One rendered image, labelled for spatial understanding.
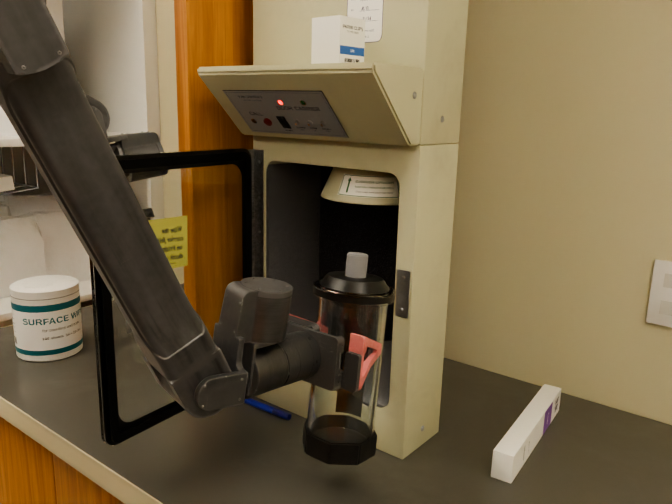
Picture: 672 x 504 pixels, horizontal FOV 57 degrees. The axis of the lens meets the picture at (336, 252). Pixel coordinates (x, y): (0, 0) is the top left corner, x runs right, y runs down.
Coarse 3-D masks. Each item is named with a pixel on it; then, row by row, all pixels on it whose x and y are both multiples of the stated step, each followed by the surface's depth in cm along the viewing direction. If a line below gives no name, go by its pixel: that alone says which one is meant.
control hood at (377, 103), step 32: (288, 64) 80; (320, 64) 77; (352, 64) 74; (384, 64) 74; (224, 96) 93; (352, 96) 78; (384, 96) 75; (416, 96) 80; (352, 128) 84; (384, 128) 80; (416, 128) 81
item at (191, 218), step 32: (160, 192) 86; (192, 192) 91; (224, 192) 97; (160, 224) 87; (192, 224) 92; (224, 224) 98; (192, 256) 93; (224, 256) 99; (192, 288) 94; (224, 288) 100; (96, 320) 81; (96, 352) 82; (128, 352) 86; (128, 384) 87; (128, 416) 87
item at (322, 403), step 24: (336, 312) 78; (360, 312) 77; (384, 312) 80; (312, 384) 81; (312, 408) 81; (336, 408) 79; (360, 408) 79; (312, 432) 81; (336, 432) 79; (360, 432) 80
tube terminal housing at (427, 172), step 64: (256, 0) 97; (320, 0) 89; (384, 0) 83; (448, 0) 83; (256, 64) 99; (448, 64) 85; (448, 128) 88; (448, 192) 91; (448, 256) 95; (384, 448) 95
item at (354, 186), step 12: (336, 168) 98; (348, 168) 95; (336, 180) 96; (348, 180) 94; (360, 180) 94; (372, 180) 93; (384, 180) 93; (396, 180) 94; (324, 192) 99; (336, 192) 95; (348, 192) 94; (360, 192) 93; (372, 192) 93; (384, 192) 93; (396, 192) 93; (372, 204) 93; (384, 204) 93; (396, 204) 93
